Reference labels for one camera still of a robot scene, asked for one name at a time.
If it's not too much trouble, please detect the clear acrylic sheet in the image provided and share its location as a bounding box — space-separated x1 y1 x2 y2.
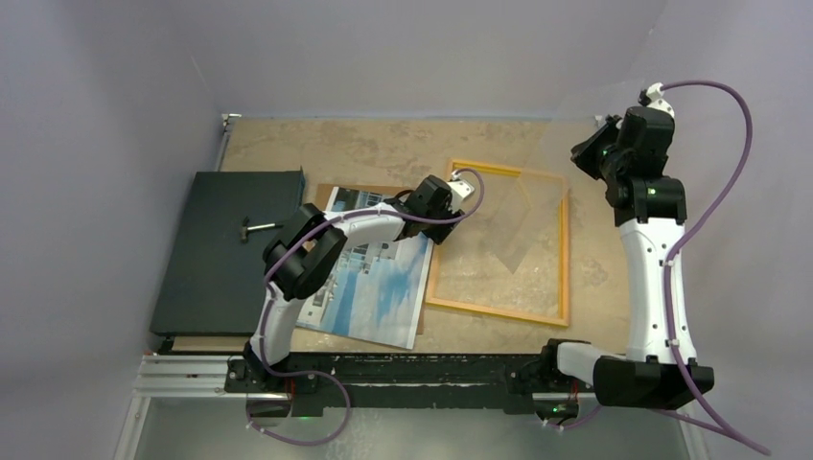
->
483 115 606 274

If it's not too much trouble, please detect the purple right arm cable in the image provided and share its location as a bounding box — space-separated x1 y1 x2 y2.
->
543 80 773 458

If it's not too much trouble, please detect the dark blue flat box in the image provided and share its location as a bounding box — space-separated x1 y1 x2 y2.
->
149 170 305 336

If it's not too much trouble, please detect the building and sky photo print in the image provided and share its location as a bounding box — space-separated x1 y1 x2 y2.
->
295 185 436 351

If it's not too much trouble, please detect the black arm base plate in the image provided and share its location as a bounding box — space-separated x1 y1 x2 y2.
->
224 352 592 417

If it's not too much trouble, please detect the aluminium profile rail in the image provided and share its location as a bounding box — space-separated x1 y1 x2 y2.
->
135 354 593 407

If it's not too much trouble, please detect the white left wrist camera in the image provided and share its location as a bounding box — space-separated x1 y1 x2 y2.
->
447 177 476 211

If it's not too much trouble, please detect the wooden picture frame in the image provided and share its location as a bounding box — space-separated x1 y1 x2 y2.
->
425 159 571 328

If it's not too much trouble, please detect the small black hammer tool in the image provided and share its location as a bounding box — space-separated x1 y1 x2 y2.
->
239 217 286 243

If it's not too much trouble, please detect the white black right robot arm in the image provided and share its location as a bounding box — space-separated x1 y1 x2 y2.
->
538 106 715 410

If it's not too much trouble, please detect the brown frame backing board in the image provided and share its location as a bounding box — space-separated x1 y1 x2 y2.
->
314 184 426 336

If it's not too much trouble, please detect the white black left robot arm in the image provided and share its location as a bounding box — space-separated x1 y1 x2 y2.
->
244 175 476 392

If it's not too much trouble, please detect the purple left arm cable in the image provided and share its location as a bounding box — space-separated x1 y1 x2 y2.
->
245 168 486 446

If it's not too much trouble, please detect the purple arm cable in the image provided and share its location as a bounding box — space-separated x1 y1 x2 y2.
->
245 168 486 446
543 80 773 458

